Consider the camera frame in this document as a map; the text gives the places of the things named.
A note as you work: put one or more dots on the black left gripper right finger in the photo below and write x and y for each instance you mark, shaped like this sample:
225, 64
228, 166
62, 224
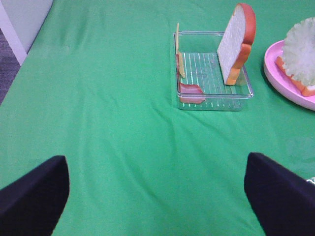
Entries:
283, 202

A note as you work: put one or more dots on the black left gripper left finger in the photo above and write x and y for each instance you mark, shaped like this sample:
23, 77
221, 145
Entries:
33, 204

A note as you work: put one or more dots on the bread slice from tray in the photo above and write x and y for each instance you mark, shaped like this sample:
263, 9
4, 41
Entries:
306, 91

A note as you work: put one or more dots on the bacon strip from tray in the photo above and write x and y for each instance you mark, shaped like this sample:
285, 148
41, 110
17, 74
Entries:
188, 93

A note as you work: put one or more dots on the green lettuce leaf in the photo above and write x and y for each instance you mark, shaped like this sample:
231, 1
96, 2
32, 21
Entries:
299, 52

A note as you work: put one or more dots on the pink round plate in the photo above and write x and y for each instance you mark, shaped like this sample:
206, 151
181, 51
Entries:
280, 81

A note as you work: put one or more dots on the green tablecloth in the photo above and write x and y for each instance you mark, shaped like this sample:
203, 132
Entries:
98, 86

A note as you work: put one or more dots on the left clear plastic tray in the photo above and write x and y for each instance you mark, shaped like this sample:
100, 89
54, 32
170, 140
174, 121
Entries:
201, 64

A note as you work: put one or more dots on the bread slice in left tray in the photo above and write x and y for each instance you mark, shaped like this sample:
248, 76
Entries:
236, 43

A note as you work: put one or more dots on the yellow cheese slice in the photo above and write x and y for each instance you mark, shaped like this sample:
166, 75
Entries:
180, 61

